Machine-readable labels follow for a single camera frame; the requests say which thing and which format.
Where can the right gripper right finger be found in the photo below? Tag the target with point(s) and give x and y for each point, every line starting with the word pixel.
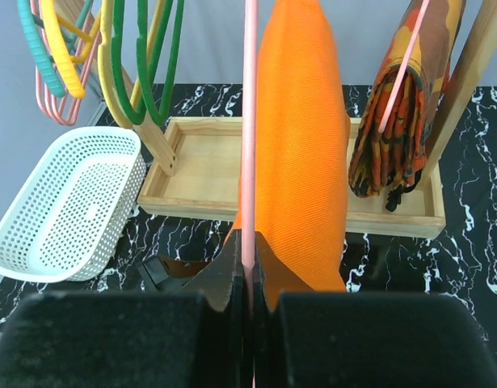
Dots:
pixel 305 338

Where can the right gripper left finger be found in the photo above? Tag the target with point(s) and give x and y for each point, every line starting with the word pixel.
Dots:
pixel 191 337

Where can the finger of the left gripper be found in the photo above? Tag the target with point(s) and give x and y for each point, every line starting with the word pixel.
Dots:
pixel 164 274

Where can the orange trousers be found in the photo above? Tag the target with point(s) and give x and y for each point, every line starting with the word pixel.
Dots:
pixel 302 130

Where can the pink wire hanger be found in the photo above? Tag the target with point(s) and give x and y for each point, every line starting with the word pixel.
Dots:
pixel 248 173
pixel 402 68

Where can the camouflage patterned trousers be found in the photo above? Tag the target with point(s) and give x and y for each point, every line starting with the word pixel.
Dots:
pixel 396 158

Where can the yellow plastic hanger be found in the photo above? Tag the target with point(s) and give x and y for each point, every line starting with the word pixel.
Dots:
pixel 63 60

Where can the teal plastic hanger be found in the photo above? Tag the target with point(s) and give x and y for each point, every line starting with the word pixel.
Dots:
pixel 74 44

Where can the white perforated plastic basket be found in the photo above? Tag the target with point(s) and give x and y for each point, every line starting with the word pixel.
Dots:
pixel 67 218

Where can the wooden clothes rack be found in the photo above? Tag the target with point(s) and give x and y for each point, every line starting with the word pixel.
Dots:
pixel 197 161

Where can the pink wire hangers left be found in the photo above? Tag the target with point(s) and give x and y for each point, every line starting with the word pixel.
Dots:
pixel 48 103

